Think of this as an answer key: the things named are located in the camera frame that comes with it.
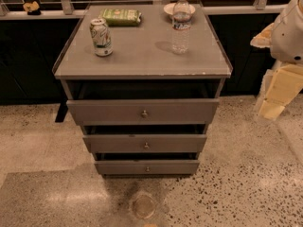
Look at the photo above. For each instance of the grey drawer cabinet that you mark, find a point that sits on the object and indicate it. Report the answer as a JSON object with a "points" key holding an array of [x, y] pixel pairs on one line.
{"points": [[143, 66]]}

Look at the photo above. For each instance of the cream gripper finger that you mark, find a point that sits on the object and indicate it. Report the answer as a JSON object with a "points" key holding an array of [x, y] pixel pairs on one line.
{"points": [[286, 83]]}

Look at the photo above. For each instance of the green snack bag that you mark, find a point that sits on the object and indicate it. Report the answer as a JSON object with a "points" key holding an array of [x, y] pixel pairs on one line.
{"points": [[121, 17]]}

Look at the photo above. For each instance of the clear plastic water bottle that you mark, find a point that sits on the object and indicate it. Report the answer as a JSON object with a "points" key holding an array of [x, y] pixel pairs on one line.
{"points": [[181, 25]]}

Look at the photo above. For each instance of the metal railing ledge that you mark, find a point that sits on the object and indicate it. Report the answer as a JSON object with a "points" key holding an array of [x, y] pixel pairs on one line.
{"points": [[41, 13]]}

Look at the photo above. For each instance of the grey bottom drawer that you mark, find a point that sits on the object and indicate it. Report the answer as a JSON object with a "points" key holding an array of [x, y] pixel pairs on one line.
{"points": [[147, 167]]}

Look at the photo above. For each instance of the white bowl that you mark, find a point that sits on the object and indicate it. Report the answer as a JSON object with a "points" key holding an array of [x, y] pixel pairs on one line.
{"points": [[168, 9]]}

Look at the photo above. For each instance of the grey drawer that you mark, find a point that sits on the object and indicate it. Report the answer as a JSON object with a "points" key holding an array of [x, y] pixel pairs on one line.
{"points": [[143, 111], [140, 143], [147, 167]]}

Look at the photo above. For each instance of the green white soda can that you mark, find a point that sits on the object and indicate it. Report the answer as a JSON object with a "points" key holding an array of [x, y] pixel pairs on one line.
{"points": [[101, 37]]}

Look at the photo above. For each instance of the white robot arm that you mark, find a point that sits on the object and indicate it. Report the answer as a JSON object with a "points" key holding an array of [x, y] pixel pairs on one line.
{"points": [[284, 38]]}

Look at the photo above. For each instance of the yellow object on ledge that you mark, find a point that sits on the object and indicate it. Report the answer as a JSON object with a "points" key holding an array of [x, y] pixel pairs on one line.
{"points": [[32, 8]]}

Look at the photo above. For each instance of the grey middle drawer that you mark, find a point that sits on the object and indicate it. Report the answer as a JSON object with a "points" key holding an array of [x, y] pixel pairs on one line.
{"points": [[140, 143]]}

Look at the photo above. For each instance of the grey top drawer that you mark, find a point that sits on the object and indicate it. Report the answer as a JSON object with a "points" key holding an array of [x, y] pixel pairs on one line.
{"points": [[143, 111]]}

